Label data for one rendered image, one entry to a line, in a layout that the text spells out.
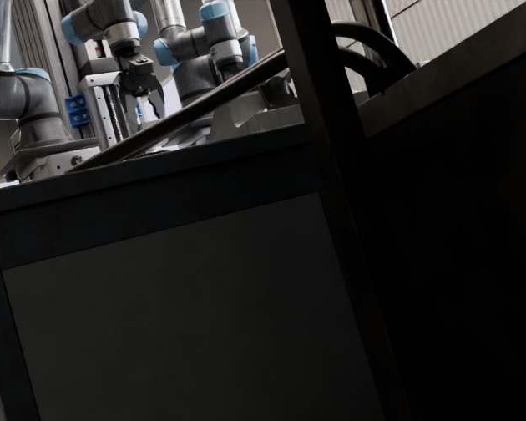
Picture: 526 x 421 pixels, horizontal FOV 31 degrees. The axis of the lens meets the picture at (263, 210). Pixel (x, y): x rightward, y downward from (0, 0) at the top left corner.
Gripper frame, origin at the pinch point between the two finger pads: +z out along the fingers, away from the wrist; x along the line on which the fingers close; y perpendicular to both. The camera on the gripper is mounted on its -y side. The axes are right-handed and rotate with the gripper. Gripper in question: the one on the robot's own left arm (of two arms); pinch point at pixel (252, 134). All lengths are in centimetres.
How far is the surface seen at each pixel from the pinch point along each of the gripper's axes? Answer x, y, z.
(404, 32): -205, 227, -78
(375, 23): 6, -78, -1
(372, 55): 7, -76, 4
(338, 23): 13, -78, -2
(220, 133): 19.1, -27.5, 3.0
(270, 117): 16, -48, 6
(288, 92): 4.1, -34.3, -1.4
